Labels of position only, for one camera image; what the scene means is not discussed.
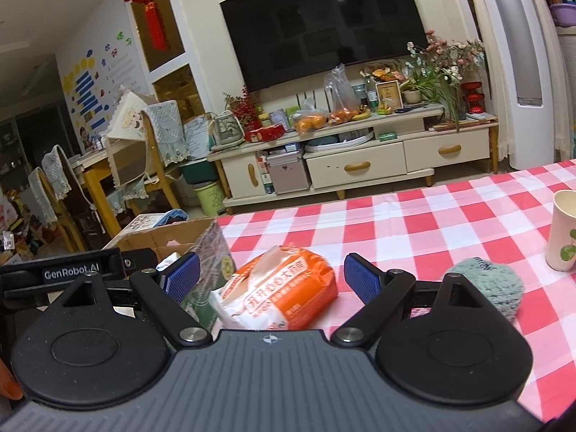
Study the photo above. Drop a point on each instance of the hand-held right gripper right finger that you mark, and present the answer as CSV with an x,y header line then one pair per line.
x,y
360,276

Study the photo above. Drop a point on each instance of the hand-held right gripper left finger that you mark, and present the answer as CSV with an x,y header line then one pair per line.
x,y
182,276

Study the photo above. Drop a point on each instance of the cardboard box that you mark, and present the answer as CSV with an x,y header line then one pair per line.
x,y
180,234

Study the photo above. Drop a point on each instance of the orange tissue pack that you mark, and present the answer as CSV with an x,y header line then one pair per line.
x,y
279,288

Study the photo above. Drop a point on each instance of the pile of boxes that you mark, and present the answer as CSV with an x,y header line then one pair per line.
x,y
18,229

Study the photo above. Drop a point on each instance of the blue cloth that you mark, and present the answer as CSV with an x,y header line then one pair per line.
x,y
173,217

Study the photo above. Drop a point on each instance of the patterned low table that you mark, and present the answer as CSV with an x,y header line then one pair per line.
x,y
144,222

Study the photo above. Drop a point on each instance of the green trash bin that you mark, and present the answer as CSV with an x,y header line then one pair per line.
x,y
209,200

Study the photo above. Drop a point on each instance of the chair with white lace cover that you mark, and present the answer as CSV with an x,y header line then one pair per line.
x,y
58,166
40,193

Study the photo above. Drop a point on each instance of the dark green storage box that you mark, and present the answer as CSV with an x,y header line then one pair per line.
x,y
198,172

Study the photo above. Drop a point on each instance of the yellow wooden table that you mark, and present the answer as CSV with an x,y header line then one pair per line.
x,y
96,189

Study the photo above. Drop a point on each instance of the red white checkered tablecloth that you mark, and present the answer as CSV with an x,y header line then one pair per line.
x,y
450,216

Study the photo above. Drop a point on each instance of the cream television cabinet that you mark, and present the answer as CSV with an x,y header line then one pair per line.
x,y
360,166

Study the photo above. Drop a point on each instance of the silver storage case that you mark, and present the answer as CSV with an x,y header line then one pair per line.
x,y
288,173

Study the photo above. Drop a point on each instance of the teal fluffy ball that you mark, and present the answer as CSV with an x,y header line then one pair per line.
x,y
486,285

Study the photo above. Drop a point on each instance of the round white tray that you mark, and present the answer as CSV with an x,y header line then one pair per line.
x,y
342,141

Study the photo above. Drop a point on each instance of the small green box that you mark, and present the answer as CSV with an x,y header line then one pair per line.
x,y
387,136

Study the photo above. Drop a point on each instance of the chair with grey lace cover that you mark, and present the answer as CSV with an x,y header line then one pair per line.
x,y
166,130

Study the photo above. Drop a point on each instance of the glass kettle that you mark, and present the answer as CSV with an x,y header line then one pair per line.
x,y
227,132

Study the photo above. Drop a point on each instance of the bananas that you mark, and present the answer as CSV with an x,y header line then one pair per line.
x,y
361,114

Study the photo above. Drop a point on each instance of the small bag of oranges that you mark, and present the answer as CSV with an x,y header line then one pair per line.
x,y
310,122

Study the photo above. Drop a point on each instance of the red flat box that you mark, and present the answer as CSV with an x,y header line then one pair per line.
x,y
264,133

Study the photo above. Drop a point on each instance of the tall clear bag of oranges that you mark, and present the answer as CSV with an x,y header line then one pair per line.
x,y
342,99

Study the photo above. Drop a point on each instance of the red berry branches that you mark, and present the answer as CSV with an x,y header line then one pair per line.
x,y
245,108

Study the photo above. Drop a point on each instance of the framed picture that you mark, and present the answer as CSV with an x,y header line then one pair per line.
x,y
389,96

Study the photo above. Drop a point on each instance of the green potted plant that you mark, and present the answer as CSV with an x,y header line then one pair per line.
x,y
411,96

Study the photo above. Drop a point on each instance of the white cup with green print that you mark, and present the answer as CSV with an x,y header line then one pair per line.
x,y
562,229

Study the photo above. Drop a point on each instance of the red glass vase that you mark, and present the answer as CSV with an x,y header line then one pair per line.
x,y
473,96

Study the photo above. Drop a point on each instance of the pink flower bouquet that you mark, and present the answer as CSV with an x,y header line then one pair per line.
x,y
450,54

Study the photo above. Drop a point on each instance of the black television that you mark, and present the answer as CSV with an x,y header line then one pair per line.
x,y
324,22

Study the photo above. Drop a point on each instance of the white standing air conditioner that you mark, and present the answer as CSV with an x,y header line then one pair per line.
x,y
517,54

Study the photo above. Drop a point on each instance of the purple basin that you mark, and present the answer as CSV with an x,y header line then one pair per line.
x,y
562,14

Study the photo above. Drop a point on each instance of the blue yellow wall poster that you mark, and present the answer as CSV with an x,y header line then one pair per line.
x,y
90,90

